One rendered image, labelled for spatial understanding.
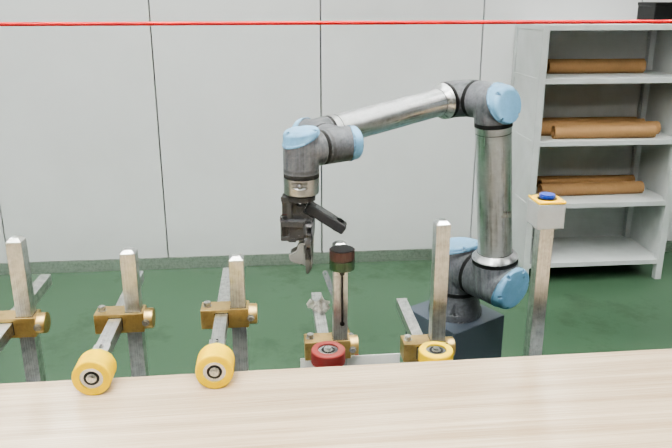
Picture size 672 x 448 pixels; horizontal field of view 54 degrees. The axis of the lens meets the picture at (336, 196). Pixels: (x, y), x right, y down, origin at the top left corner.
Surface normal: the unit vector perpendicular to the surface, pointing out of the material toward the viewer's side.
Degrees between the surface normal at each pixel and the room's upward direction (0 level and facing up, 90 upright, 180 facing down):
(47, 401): 0
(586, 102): 90
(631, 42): 90
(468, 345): 90
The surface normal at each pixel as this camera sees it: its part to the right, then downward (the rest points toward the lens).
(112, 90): 0.09, 0.29
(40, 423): 0.00, -0.96
